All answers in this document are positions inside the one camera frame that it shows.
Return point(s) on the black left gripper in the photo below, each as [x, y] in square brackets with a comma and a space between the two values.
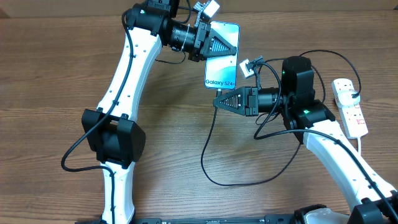
[201, 37]

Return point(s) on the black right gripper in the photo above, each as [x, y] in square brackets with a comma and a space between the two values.
[243, 107]

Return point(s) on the Samsung Galaxy smartphone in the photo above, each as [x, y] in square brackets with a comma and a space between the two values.
[221, 66]

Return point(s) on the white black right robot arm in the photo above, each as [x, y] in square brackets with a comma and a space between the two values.
[370, 198]

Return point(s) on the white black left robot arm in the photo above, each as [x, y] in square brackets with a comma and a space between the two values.
[112, 130]

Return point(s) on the white charger plug adapter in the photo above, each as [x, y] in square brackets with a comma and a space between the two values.
[347, 98]

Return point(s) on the white power strip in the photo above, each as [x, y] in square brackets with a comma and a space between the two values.
[352, 116]

